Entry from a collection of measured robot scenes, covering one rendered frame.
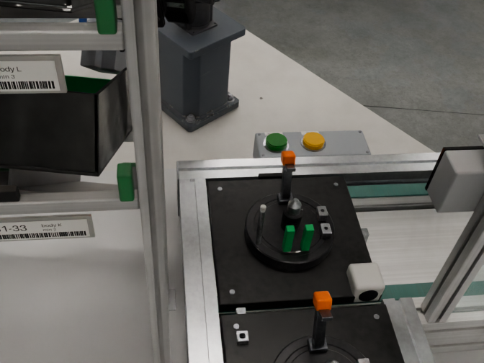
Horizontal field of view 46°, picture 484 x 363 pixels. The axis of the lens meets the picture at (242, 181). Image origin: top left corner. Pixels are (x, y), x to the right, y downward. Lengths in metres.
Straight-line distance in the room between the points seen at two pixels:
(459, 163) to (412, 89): 2.29
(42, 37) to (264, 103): 0.96
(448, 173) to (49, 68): 0.46
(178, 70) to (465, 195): 0.66
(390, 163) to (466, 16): 2.68
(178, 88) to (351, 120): 0.39
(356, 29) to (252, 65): 1.94
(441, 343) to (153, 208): 0.58
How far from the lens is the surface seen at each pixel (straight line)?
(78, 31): 0.38
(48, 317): 0.96
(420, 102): 2.89
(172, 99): 1.23
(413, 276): 0.98
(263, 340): 0.80
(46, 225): 0.51
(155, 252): 0.55
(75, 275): 1.00
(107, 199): 0.49
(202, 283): 0.86
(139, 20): 0.38
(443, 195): 0.70
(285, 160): 0.87
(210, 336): 0.81
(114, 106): 0.55
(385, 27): 3.40
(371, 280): 0.86
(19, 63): 0.40
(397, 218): 1.04
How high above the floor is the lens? 1.67
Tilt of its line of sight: 47 degrees down
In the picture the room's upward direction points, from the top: 6 degrees clockwise
